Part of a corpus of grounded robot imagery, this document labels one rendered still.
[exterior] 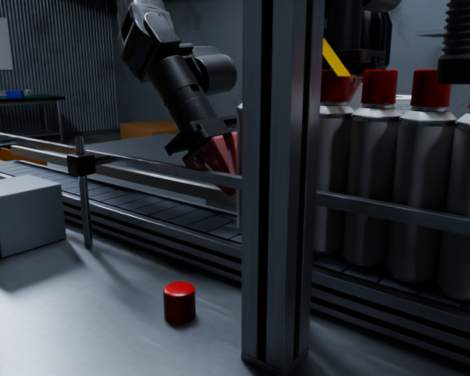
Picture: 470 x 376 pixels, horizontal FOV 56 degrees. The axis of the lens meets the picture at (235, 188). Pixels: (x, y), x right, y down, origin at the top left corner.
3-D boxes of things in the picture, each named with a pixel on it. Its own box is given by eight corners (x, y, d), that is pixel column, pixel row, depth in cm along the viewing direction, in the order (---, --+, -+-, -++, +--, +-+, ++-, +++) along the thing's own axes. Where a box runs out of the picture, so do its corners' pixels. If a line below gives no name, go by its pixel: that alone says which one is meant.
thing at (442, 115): (445, 272, 46) (471, 69, 41) (429, 291, 43) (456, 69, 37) (395, 259, 50) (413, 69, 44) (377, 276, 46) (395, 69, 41)
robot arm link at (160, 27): (121, 57, 66) (139, 12, 60) (180, 51, 74) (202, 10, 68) (162, 121, 64) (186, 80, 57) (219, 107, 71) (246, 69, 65)
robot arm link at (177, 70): (138, 77, 63) (154, 51, 58) (176, 71, 67) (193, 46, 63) (161, 118, 62) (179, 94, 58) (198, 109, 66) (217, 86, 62)
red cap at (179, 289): (158, 313, 48) (157, 285, 47) (186, 304, 50) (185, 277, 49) (173, 327, 46) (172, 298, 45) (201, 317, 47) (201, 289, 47)
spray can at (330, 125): (344, 240, 55) (355, 69, 50) (350, 257, 50) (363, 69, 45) (301, 239, 56) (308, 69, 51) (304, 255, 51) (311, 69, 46)
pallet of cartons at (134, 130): (215, 158, 576) (215, 126, 566) (156, 167, 522) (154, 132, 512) (167, 147, 665) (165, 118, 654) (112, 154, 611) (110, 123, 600)
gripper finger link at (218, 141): (271, 174, 61) (237, 117, 62) (240, 186, 55) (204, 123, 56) (240, 197, 65) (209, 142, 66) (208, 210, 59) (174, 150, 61)
